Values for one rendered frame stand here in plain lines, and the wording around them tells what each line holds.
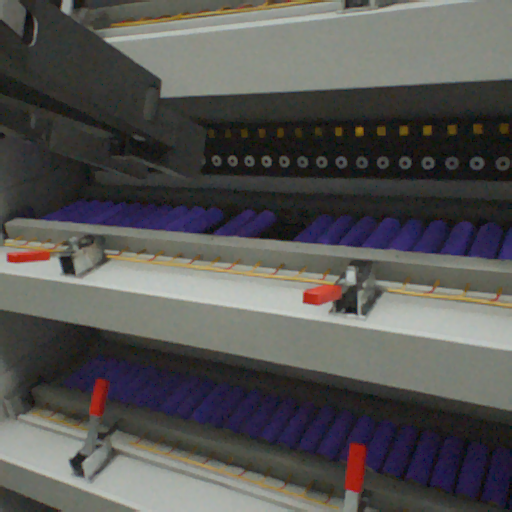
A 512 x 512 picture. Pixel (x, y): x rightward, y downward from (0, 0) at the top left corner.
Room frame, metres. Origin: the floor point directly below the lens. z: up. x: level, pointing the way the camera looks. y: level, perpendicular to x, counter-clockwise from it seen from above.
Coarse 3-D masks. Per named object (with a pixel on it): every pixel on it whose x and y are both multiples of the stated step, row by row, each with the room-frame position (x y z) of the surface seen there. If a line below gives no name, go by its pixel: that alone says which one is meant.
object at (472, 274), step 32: (32, 224) 0.62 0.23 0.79; (64, 224) 0.61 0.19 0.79; (192, 256) 0.52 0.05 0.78; (224, 256) 0.50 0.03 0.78; (256, 256) 0.49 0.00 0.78; (288, 256) 0.47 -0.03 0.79; (320, 256) 0.46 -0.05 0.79; (352, 256) 0.44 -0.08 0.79; (384, 256) 0.44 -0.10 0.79; (416, 256) 0.43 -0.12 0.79; (448, 256) 0.42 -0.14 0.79; (448, 288) 0.41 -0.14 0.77; (480, 288) 0.40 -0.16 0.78
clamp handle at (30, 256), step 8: (72, 240) 0.54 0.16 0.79; (72, 248) 0.54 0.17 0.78; (80, 248) 0.54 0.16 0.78; (8, 256) 0.48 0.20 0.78; (16, 256) 0.48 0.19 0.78; (24, 256) 0.48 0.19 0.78; (32, 256) 0.49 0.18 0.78; (40, 256) 0.50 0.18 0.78; (48, 256) 0.51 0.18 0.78; (56, 256) 0.51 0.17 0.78; (64, 256) 0.52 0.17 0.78
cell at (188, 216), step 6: (192, 210) 0.61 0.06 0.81; (198, 210) 0.61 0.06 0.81; (204, 210) 0.62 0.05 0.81; (180, 216) 0.60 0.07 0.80; (186, 216) 0.60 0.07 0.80; (192, 216) 0.60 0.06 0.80; (174, 222) 0.58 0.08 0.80; (180, 222) 0.59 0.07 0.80; (186, 222) 0.59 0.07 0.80; (162, 228) 0.57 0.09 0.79; (168, 228) 0.57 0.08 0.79; (174, 228) 0.57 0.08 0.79
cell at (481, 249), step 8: (488, 224) 0.48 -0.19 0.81; (496, 224) 0.48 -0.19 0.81; (480, 232) 0.47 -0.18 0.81; (488, 232) 0.46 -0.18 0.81; (496, 232) 0.47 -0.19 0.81; (480, 240) 0.45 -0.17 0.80; (488, 240) 0.45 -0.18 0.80; (496, 240) 0.46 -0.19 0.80; (472, 248) 0.44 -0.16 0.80; (480, 248) 0.44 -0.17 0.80; (488, 248) 0.44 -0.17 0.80; (496, 248) 0.45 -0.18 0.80; (472, 256) 0.43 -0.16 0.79; (480, 256) 0.43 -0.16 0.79; (488, 256) 0.43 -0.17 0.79
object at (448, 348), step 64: (0, 192) 0.66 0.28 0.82; (64, 192) 0.74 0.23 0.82; (320, 192) 0.60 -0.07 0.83; (384, 192) 0.56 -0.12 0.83; (448, 192) 0.54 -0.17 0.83; (0, 256) 0.61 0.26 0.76; (64, 320) 0.54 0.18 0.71; (128, 320) 0.50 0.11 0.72; (192, 320) 0.46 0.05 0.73; (256, 320) 0.43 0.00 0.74; (320, 320) 0.40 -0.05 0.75; (384, 320) 0.39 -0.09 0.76; (448, 320) 0.38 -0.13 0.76; (448, 384) 0.37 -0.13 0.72
